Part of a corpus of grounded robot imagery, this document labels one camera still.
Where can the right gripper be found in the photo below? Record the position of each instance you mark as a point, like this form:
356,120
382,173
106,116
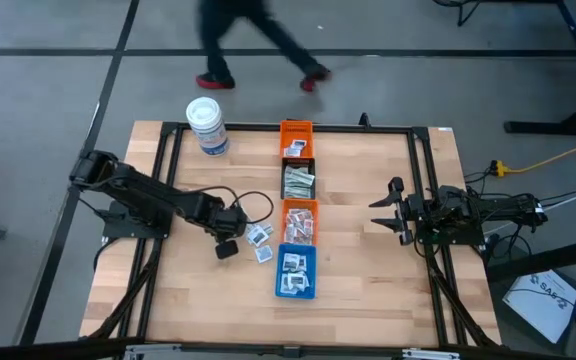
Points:
410,210

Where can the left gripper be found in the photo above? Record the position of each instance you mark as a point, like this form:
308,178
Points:
230,222

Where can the white adhesive bandage strip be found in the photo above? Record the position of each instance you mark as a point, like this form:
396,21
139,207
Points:
268,228
297,195
300,176
294,187

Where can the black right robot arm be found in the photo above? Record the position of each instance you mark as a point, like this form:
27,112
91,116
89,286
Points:
498,210

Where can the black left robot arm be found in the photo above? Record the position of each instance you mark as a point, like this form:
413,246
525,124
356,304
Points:
158,200

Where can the black plastic basket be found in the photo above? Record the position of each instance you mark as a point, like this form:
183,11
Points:
282,180

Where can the blue plastic basket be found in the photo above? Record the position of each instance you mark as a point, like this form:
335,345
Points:
295,249

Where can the orange plastic basket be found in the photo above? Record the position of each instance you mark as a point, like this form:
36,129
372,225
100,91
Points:
300,202
296,131

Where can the white wipes canister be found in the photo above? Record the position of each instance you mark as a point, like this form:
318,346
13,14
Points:
208,127

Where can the black floor beam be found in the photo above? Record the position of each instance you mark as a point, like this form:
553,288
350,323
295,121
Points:
543,260

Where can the white printed booklet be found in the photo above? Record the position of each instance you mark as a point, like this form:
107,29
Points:
538,305

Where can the person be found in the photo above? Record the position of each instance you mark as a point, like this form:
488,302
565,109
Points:
218,30

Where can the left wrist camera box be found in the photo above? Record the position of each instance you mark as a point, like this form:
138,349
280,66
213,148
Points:
227,249

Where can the black clamp bracket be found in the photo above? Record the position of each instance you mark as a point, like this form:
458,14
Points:
364,120

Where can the black aluminium table frame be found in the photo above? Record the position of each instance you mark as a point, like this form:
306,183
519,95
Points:
338,129

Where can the silver metal bracket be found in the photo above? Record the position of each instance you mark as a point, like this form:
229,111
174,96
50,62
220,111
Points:
430,354
150,352

